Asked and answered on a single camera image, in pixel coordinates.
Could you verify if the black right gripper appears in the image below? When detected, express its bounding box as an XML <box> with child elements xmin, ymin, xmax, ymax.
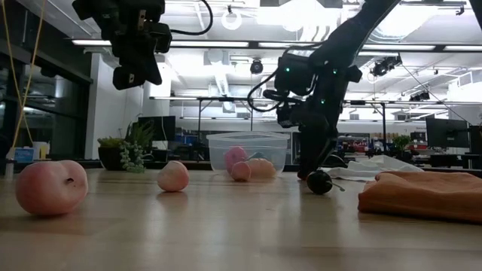
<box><xmin>297</xmin><ymin>63</ymin><xmax>363</xmax><ymax>181</ymax></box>

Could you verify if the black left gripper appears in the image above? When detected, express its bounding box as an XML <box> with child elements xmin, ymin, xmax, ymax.
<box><xmin>72</xmin><ymin>0</ymin><xmax>172</xmax><ymax>91</ymax></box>

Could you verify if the orange toy bell pepper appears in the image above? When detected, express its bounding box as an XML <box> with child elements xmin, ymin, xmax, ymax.
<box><xmin>246</xmin><ymin>157</ymin><xmax>278</xmax><ymax>180</ymax></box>

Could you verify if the red tomato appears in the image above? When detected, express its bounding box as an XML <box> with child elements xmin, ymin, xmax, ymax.
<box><xmin>224</xmin><ymin>145</ymin><xmax>249</xmax><ymax>174</ymax></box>

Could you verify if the pink toy peach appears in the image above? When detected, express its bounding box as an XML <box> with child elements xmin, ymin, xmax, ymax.
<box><xmin>15</xmin><ymin>160</ymin><xmax>90</xmax><ymax>218</ymax></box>
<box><xmin>157</xmin><ymin>160</ymin><xmax>191</xmax><ymax>193</ymax></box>
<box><xmin>230</xmin><ymin>161</ymin><xmax>252</xmax><ymax>183</ymax></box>

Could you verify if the clear plastic tupperware container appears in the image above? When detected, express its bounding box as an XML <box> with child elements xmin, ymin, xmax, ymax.
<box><xmin>206</xmin><ymin>131</ymin><xmax>291</xmax><ymax>176</ymax></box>

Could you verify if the black dome object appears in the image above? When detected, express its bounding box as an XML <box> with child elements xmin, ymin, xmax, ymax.
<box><xmin>327</xmin><ymin>154</ymin><xmax>348</xmax><ymax>169</ymax></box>

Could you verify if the black computer monitor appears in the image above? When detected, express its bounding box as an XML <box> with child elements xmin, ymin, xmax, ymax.
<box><xmin>137</xmin><ymin>115</ymin><xmax>177</xmax><ymax>142</ymax></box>
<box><xmin>426</xmin><ymin>118</ymin><xmax>470</xmax><ymax>148</ymax></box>

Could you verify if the white folded towel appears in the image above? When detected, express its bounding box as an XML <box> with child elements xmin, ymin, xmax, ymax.
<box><xmin>325</xmin><ymin>154</ymin><xmax>425</xmax><ymax>180</ymax></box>

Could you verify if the potted green succulent plant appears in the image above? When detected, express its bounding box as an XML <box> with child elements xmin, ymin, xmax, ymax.
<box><xmin>97</xmin><ymin>120</ymin><xmax>156</xmax><ymax>174</ymax></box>

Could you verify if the overhead light bar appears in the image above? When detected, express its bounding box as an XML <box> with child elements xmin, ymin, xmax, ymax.
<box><xmin>71</xmin><ymin>38</ymin><xmax>482</xmax><ymax>53</ymax></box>

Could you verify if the background potted plant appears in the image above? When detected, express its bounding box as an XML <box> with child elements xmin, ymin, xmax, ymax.
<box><xmin>391</xmin><ymin>134</ymin><xmax>412</xmax><ymax>151</ymax></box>

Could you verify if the orange folded cloth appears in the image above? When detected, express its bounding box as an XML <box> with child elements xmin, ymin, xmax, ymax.
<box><xmin>356</xmin><ymin>171</ymin><xmax>482</xmax><ymax>224</ymax></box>

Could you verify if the blue box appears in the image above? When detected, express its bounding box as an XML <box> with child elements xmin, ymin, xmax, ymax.
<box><xmin>14</xmin><ymin>147</ymin><xmax>35</xmax><ymax>163</ymax></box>

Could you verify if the black background workstation frame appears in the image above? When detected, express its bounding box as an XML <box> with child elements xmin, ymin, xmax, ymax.
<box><xmin>150</xmin><ymin>96</ymin><xmax>255</xmax><ymax>132</ymax></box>
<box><xmin>340</xmin><ymin>99</ymin><xmax>388</xmax><ymax>155</ymax></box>

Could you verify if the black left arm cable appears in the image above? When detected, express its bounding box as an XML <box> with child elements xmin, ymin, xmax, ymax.
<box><xmin>169</xmin><ymin>0</ymin><xmax>214</xmax><ymax>37</ymax></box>

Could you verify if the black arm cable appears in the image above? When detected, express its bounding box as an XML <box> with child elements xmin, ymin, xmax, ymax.
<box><xmin>246</xmin><ymin>67</ymin><xmax>291</xmax><ymax>114</ymax></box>
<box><xmin>169</xmin><ymin>0</ymin><xmax>214</xmax><ymax>37</ymax></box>

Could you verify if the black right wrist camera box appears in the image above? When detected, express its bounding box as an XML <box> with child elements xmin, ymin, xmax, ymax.
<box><xmin>273</xmin><ymin>50</ymin><xmax>318</xmax><ymax>97</ymax></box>

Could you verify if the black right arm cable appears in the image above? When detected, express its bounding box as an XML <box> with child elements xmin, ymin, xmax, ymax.
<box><xmin>246</xmin><ymin>67</ymin><xmax>291</xmax><ymax>114</ymax></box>

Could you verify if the white ring ceiling fixture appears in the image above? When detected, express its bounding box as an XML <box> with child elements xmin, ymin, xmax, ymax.
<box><xmin>221</xmin><ymin>7</ymin><xmax>243</xmax><ymax>31</ymax></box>

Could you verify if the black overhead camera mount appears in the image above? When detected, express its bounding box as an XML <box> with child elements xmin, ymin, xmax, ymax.
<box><xmin>371</xmin><ymin>55</ymin><xmax>403</xmax><ymax>78</ymax></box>

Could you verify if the yellow cord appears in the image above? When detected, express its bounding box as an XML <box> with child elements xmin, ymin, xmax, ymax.
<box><xmin>2</xmin><ymin>0</ymin><xmax>46</xmax><ymax>150</ymax></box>

